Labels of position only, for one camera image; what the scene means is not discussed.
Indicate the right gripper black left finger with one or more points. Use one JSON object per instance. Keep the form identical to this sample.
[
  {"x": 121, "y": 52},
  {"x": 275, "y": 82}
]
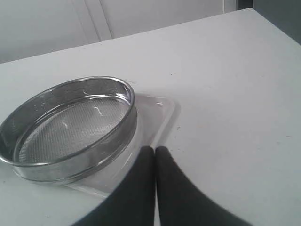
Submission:
[{"x": 132, "y": 203}]

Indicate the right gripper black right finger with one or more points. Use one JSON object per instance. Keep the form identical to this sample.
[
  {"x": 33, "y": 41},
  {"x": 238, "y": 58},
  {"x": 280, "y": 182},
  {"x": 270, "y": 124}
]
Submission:
[{"x": 181, "y": 203}]

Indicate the round steel mesh sieve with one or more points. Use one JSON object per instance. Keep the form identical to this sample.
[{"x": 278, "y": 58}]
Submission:
[{"x": 69, "y": 131}]

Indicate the clear plastic tray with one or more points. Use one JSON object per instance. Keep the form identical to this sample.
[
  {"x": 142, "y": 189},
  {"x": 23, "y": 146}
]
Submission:
[{"x": 154, "y": 114}]

